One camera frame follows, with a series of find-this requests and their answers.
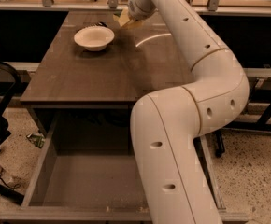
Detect white ceramic bowl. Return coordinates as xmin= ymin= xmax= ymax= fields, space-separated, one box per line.
xmin=74 ymin=26 xmax=115 ymax=51

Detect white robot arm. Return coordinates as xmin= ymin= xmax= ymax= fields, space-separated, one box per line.
xmin=124 ymin=0 xmax=249 ymax=224

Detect green wrapper on floor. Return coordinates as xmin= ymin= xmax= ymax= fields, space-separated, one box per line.
xmin=26 ymin=133 xmax=45 ymax=148

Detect clear plastic bottle on floor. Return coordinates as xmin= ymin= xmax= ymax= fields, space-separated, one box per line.
xmin=0 ymin=165 xmax=20 ymax=189

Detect dark rxbar chocolate wrapper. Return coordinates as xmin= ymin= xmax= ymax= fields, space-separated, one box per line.
xmin=84 ymin=21 xmax=108 ymax=28

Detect open grey drawer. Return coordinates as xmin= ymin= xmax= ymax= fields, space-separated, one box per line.
xmin=0 ymin=109 xmax=249 ymax=224

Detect black stand with wheels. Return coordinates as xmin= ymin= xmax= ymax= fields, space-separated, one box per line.
xmin=214 ymin=75 xmax=271 ymax=158

